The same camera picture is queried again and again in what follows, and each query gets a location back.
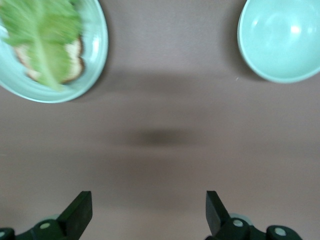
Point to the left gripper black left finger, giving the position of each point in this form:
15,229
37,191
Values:
72,220

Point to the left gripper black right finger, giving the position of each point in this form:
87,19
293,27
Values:
220,221

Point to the toast bread slice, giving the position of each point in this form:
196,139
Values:
75,51

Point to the green shallow bowl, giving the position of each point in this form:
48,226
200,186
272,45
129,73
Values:
96,50

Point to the green lettuce leaf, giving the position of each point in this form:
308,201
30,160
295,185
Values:
42,37

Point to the small green deep bowl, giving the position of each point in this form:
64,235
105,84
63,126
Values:
280,42

